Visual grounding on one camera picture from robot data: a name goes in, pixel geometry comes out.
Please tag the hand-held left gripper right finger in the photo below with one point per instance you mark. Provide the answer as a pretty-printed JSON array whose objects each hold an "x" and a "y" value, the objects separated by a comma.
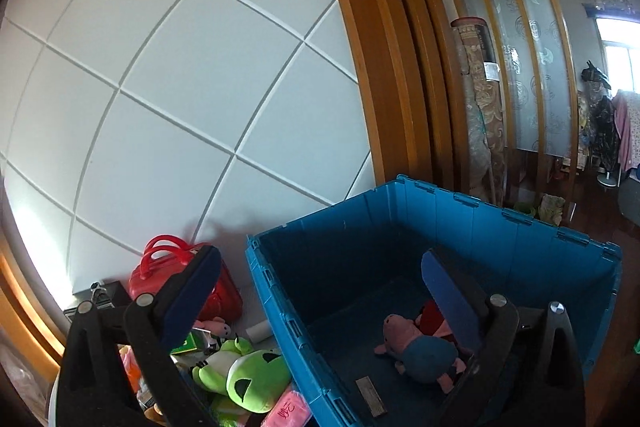
[{"x": 447, "y": 297}]

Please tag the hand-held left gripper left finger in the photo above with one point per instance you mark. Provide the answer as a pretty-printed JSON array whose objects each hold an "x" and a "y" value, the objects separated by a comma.
[{"x": 192, "y": 302}]

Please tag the blue plastic crate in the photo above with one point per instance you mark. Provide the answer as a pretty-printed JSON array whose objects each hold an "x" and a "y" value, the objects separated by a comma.
[{"x": 350, "y": 267}]

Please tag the red plush toy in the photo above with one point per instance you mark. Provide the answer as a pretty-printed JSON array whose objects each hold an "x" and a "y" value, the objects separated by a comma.
[{"x": 430, "y": 319}]

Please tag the red handbag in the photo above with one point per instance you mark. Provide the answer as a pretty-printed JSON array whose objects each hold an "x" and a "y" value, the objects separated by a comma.
[{"x": 227, "y": 302}]

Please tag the small pink plush toy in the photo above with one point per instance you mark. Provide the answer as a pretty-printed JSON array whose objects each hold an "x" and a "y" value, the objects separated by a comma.
[{"x": 220, "y": 329}]

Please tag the small green box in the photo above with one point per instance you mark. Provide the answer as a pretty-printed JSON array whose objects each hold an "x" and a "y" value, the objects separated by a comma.
[{"x": 192, "y": 344}]

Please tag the pink pig plush toy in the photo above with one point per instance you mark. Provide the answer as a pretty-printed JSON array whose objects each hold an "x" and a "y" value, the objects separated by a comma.
[{"x": 425, "y": 354}]

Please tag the white paper roll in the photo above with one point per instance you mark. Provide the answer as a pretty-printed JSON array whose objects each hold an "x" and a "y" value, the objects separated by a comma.
[{"x": 260, "y": 331}]

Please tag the black box with clasp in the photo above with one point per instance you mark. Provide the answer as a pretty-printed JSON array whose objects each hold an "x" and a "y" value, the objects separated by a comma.
[{"x": 117, "y": 292}]

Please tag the orange toy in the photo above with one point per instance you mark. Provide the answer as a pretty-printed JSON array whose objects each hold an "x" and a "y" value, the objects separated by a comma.
[{"x": 131, "y": 369}]

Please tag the green frog plush toy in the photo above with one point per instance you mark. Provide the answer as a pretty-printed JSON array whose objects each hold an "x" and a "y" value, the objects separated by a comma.
[{"x": 255, "y": 374}]

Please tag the green bowl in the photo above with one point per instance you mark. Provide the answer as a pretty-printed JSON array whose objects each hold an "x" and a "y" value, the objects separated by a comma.
[{"x": 526, "y": 209}]

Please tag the small silver flat bar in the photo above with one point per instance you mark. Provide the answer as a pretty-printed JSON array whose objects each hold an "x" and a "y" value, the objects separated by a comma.
[{"x": 371, "y": 397}]

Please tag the patterned bag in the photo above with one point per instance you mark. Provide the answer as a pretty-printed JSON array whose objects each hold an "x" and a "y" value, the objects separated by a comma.
[{"x": 551, "y": 208}]

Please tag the pink packet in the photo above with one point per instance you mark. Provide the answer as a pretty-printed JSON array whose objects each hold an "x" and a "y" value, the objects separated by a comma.
[{"x": 290, "y": 412}]

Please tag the rolled patterned carpet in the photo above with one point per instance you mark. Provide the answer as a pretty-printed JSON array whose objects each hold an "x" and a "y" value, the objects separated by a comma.
[{"x": 480, "y": 107}]

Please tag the dark hanging clothes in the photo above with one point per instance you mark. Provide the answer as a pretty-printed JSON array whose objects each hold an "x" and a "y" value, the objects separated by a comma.
[{"x": 602, "y": 127}]

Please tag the pink floral cloth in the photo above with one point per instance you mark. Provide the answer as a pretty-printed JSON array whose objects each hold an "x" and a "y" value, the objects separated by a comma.
[{"x": 629, "y": 132}]

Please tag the wooden frosted glass screen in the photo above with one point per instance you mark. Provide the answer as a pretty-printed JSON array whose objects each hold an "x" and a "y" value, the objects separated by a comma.
[{"x": 535, "y": 32}]

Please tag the window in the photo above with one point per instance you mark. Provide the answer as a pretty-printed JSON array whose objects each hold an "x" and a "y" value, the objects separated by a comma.
[{"x": 620, "y": 57}]

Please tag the wooden door frame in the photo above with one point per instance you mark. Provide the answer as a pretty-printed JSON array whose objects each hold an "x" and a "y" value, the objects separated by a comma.
[{"x": 390, "y": 57}]

